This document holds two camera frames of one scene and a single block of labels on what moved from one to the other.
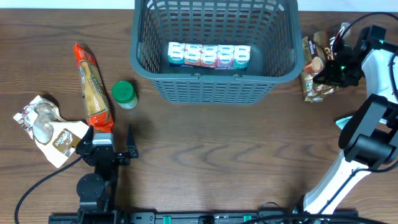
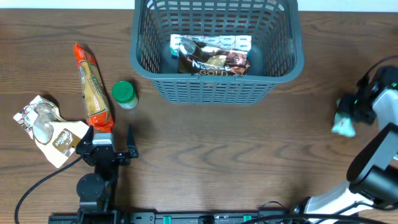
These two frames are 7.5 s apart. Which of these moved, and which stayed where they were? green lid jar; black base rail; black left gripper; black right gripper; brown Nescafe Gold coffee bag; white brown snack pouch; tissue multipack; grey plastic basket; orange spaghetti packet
Moved: brown Nescafe Gold coffee bag; tissue multipack; black right gripper
Stayed: grey plastic basket; black base rail; green lid jar; white brown snack pouch; orange spaghetti packet; black left gripper
